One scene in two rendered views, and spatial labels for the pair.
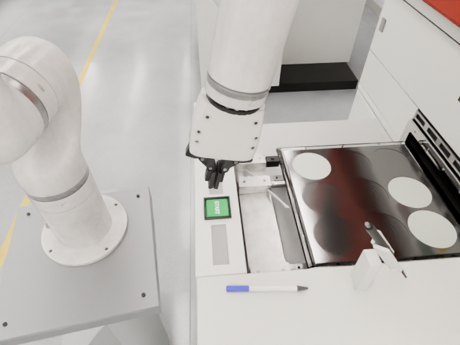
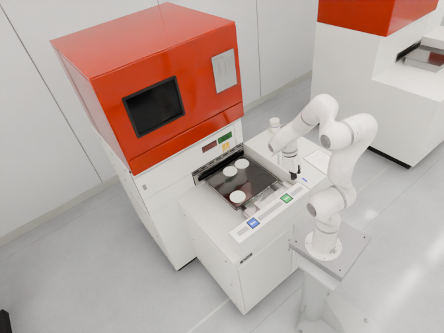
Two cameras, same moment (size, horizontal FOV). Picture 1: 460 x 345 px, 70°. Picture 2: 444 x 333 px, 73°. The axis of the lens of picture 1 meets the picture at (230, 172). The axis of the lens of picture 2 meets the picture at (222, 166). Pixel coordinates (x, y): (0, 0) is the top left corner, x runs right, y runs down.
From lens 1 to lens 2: 1.73 m
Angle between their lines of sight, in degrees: 75
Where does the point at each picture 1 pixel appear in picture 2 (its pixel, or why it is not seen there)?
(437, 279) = (265, 152)
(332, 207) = (252, 184)
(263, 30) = not seen: hidden behind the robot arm
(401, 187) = (229, 173)
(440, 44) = (182, 155)
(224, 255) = (298, 188)
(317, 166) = (236, 195)
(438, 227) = (240, 162)
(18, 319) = (359, 236)
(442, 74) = (191, 157)
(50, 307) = (349, 231)
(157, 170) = not seen: outside the picture
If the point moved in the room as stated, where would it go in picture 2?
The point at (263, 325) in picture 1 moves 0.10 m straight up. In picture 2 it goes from (306, 172) to (308, 160)
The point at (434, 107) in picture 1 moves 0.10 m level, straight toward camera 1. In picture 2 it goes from (197, 164) to (212, 163)
